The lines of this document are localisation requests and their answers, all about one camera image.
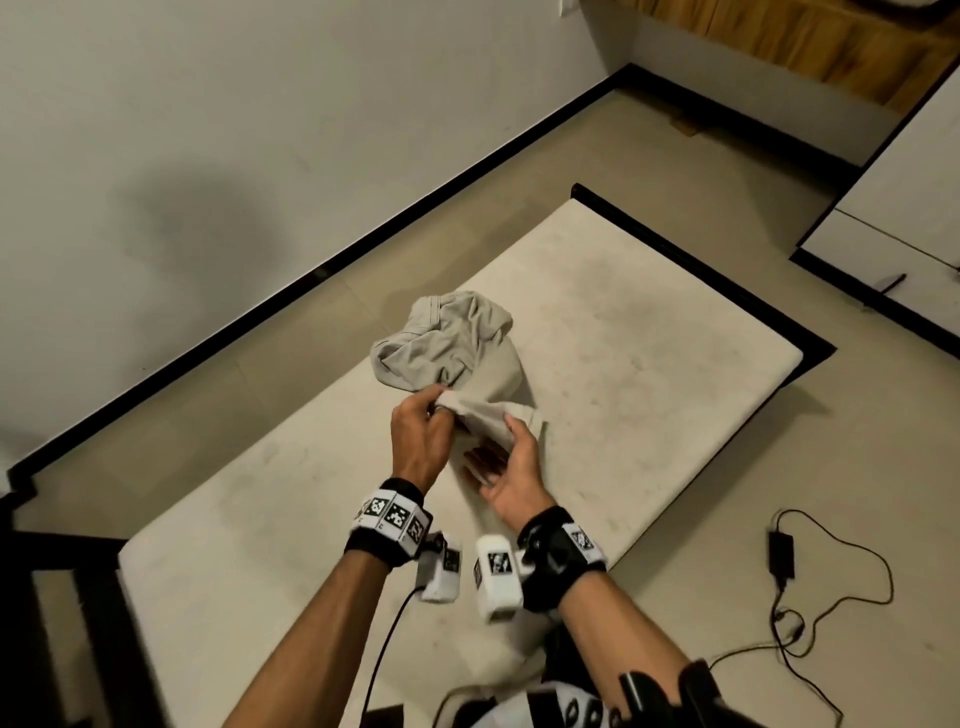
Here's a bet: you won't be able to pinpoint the person's left hand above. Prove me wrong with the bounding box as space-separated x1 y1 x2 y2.
389 384 456 494

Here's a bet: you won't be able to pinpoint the person's right hand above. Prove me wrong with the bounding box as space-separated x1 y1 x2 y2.
462 414 558 536

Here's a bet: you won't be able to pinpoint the beige shorts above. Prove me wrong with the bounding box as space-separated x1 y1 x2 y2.
369 291 546 460

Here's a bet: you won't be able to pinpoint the person's right forearm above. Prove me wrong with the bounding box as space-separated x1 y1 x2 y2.
556 571 695 702

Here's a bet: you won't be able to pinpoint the person's left forearm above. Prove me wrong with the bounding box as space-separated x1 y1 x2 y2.
223 551 393 728

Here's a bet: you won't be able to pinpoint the right wristband with marker tags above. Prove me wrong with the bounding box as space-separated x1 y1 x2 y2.
515 505 608 614

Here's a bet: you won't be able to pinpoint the wristband with marker tags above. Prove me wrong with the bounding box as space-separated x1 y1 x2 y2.
515 505 608 614
344 477 435 566

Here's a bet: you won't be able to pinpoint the left wristband with marker tags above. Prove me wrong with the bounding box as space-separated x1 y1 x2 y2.
344 477 435 566

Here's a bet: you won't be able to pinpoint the black and white shirt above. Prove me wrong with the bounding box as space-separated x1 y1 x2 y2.
433 643 766 728

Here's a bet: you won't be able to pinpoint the black power adapter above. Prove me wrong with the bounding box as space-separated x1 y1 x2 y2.
765 528 797 591

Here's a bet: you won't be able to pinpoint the white cabinet with black base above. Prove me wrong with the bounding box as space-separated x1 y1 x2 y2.
789 66 960 359

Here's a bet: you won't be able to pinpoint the black metal chair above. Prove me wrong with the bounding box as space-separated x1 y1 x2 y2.
0 468 168 728

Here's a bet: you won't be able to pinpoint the wooden furniture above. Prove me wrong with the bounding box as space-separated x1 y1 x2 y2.
621 0 960 115

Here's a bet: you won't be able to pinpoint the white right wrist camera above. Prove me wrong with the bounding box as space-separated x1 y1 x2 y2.
471 533 525 624

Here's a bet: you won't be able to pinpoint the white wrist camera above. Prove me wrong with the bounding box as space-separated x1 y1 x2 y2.
415 531 463 606
471 533 525 624

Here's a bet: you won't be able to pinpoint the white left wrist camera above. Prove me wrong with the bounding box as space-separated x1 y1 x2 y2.
415 531 463 606

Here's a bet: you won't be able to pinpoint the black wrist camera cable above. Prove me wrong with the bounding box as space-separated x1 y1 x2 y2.
359 585 426 728

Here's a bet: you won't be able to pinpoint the black arm strap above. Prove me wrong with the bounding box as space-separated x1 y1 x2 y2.
618 659 723 728

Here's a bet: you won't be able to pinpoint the black power adapter cable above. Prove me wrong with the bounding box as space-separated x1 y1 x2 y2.
707 508 896 726

